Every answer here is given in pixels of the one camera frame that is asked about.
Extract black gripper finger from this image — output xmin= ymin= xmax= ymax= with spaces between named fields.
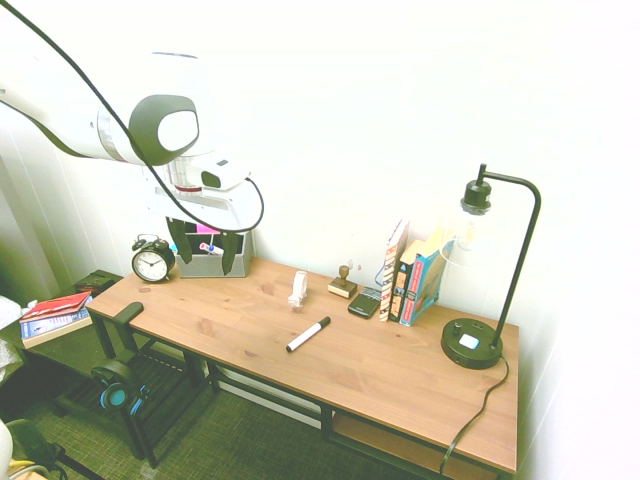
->
xmin=219 ymin=230 xmax=239 ymax=277
xmin=166 ymin=216 xmax=194 ymax=265

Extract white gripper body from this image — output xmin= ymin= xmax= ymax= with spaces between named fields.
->
xmin=142 ymin=167 xmax=256 ymax=234

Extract white marker with black cap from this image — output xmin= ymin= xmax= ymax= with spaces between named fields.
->
xmin=285 ymin=315 xmax=332 ymax=354

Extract grey desk organizer box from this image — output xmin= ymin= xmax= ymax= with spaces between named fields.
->
xmin=173 ymin=222 xmax=255 ymax=280

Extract black alarm clock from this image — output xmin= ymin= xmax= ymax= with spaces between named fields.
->
xmin=131 ymin=233 xmax=177 ymax=284

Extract white tape dispenser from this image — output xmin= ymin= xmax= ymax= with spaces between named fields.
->
xmin=286 ymin=270 xmax=310 ymax=310

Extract dark small book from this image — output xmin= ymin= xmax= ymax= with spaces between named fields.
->
xmin=73 ymin=271 xmax=117 ymax=297

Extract black headphone hanger clamp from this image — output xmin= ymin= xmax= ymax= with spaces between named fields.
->
xmin=101 ymin=301 xmax=146 ymax=362

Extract wooden rubber stamp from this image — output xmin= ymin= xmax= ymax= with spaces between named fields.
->
xmin=327 ymin=264 xmax=359 ymax=300

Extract black slatted low rack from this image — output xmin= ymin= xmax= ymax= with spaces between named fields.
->
xmin=53 ymin=344 xmax=222 ymax=470

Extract red cover book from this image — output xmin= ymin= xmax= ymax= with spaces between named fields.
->
xmin=19 ymin=290 xmax=95 ymax=324

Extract black calculator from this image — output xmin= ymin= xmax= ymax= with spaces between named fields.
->
xmin=347 ymin=286 xmax=384 ymax=319

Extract blue white thick book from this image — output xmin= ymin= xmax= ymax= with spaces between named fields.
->
xmin=19 ymin=305 xmax=95 ymax=350

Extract white red striped book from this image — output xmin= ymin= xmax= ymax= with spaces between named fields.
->
xmin=379 ymin=218 xmax=411 ymax=323

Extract black blue headphones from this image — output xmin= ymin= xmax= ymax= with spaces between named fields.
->
xmin=90 ymin=359 xmax=152 ymax=419

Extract dark green side bench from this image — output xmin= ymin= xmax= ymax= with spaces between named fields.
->
xmin=0 ymin=268 xmax=126 ymax=401

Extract black orange spine book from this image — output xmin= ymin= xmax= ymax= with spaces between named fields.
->
xmin=388 ymin=238 xmax=426 ymax=324

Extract white crumpled wrap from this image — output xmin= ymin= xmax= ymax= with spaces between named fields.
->
xmin=0 ymin=293 xmax=39 ymax=331

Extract blue cover book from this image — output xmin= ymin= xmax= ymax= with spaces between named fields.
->
xmin=399 ymin=226 xmax=455 ymax=328

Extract black desk lamp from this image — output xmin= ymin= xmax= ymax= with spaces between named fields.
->
xmin=439 ymin=163 xmax=543 ymax=371

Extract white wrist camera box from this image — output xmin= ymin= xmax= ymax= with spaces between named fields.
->
xmin=198 ymin=156 xmax=252 ymax=192

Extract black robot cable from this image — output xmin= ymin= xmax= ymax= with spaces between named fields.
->
xmin=0 ymin=0 xmax=265 ymax=236

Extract wooden desk with black frame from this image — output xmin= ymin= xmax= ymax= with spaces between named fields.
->
xmin=85 ymin=256 xmax=521 ymax=480

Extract black stand with cables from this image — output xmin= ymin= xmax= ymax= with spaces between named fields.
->
xmin=0 ymin=418 xmax=69 ymax=480

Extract black lamp power cable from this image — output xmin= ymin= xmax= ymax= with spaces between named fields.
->
xmin=439 ymin=353 xmax=511 ymax=476

